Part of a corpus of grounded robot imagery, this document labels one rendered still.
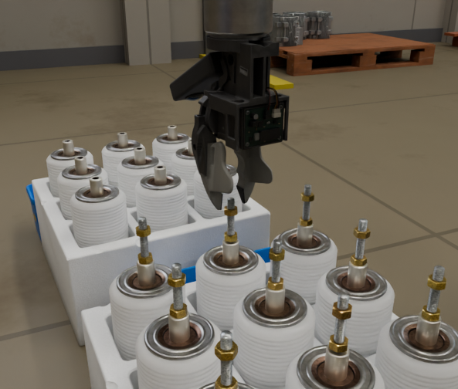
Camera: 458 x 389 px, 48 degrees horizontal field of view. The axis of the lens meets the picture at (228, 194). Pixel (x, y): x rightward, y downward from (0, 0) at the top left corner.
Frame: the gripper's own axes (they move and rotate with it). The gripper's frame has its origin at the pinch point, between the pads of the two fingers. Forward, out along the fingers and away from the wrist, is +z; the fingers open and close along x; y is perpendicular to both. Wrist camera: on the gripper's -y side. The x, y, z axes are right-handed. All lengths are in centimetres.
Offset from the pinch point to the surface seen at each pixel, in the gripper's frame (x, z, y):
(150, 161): 6.8, 9.3, -40.5
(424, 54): 274, 27, -181
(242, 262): 0.9, 9.5, 2.0
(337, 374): -3.6, 8.7, 25.0
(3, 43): 29, 17, -316
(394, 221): 70, 35, -28
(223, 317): -3.4, 15.5, 4.1
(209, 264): -3.2, 9.2, 0.4
